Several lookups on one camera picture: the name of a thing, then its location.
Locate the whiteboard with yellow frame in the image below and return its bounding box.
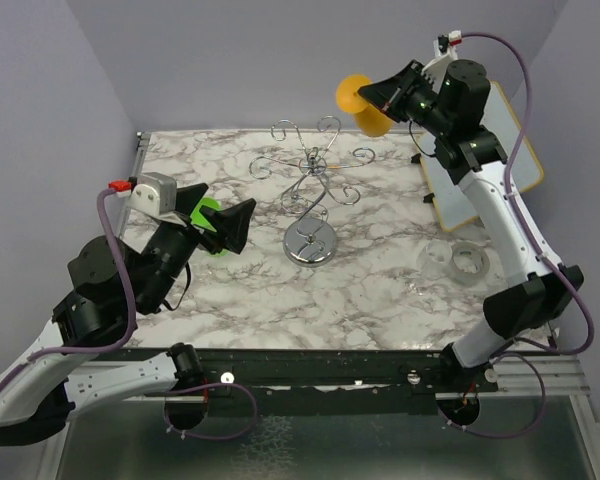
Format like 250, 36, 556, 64
410, 82, 545, 233

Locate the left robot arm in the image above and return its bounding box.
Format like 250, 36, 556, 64
0, 175, 256, 447

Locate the green plastic wine glass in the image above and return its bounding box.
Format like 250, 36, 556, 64
190, 197, 228, 257

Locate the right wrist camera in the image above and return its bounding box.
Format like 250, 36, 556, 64
423, 30, 462, 78

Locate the clear tape roll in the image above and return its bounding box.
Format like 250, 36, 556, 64
447, 241, 490, 287

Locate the clear wine glass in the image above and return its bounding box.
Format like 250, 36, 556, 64
416, 240, 452, 280

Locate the chrome wine glass rack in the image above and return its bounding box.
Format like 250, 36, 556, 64
249, 115, 376, 268

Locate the black front table rail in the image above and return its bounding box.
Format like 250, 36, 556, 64
79, 347, 556, 419

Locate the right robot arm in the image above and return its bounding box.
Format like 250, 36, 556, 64
353, 59, 584, 391

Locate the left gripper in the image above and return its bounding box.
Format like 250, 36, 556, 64
138, 183, 258, 312

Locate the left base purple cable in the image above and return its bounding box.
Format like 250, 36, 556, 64
163, 382, 261, 441

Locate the orange plastic wine glass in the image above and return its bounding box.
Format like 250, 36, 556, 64
335, 74, 393, 138

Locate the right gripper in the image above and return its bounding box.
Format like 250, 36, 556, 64
359, 60, 453, 138

